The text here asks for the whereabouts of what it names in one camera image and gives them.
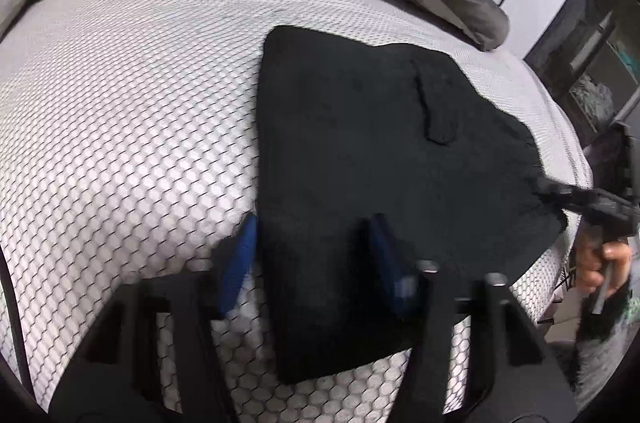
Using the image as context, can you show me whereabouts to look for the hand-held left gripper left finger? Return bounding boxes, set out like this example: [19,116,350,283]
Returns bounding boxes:
[49,212,260,423]

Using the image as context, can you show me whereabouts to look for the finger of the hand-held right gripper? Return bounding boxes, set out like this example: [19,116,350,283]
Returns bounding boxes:
[534,177,597,214]

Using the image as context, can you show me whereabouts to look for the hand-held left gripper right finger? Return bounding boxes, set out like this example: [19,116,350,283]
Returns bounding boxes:
[369,213,577,423]

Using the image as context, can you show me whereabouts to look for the black pants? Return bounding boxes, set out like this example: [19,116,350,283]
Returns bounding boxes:
[255,24,569,385]

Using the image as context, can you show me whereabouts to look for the person's right forearm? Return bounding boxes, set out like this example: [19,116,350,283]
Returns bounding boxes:
[572,273,640,410]

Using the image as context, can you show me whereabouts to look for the person's right hand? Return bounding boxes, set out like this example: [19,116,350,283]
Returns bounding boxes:
[576,233,634,299]

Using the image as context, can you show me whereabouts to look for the dark open wardrobe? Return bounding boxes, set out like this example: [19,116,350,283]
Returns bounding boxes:
[524,0,640,146]

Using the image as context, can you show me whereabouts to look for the white honeycomb bed mattress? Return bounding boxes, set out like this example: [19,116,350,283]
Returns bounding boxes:
[0,0,597,423]

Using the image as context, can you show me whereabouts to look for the black cable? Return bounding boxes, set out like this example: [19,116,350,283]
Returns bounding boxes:
[0,250,33,399]

